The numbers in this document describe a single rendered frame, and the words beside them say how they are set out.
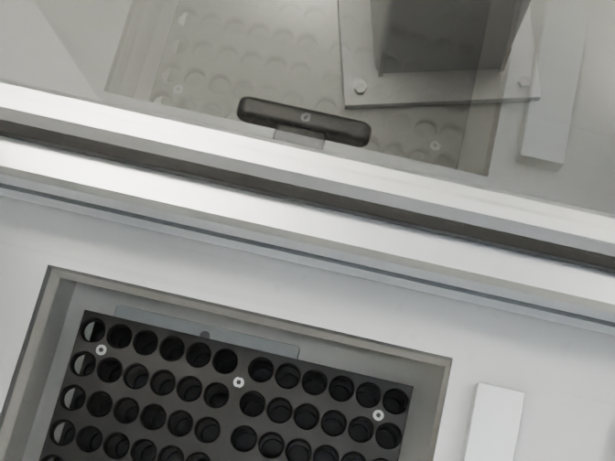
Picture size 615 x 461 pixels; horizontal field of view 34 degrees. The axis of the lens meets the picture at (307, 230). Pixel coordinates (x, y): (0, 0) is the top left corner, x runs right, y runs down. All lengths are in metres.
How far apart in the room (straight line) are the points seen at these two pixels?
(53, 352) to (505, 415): 0.27
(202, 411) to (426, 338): 0.12
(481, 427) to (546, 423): 0.03
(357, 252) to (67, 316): 0.22
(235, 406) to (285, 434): 0.03
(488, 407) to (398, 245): 0.09
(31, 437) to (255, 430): 0.14
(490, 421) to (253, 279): 0.13
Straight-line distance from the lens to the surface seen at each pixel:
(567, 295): 0.46
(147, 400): 0.53
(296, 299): 0.48
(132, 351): 0.53
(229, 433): 0.52
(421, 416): 0.59
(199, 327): 0.58
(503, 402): 0.47
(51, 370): 0.61
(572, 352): 0.50
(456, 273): 0.45
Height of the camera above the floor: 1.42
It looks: 73 degrees down
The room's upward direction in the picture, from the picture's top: 2 degrees clockwise
